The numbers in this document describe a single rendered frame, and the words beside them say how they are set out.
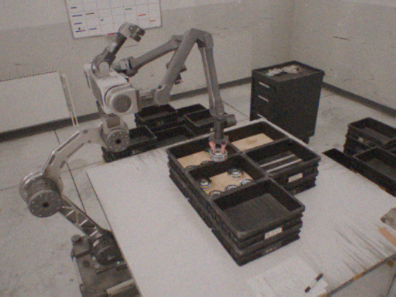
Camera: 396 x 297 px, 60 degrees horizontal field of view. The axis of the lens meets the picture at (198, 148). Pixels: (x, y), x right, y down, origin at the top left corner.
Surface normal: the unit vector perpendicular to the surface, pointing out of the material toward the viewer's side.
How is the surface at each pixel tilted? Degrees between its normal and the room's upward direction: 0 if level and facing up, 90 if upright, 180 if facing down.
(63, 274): 0
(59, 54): 90
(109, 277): 0
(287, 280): 0
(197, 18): 90
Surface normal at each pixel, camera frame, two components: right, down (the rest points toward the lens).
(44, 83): 0.47, 0.44
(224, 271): -0.04, -0.86
